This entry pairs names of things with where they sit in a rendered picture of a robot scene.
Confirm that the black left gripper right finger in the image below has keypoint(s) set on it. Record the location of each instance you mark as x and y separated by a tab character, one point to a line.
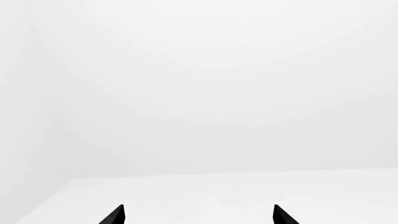
282	217

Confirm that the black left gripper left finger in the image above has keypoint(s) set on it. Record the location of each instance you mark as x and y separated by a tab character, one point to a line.
115	217

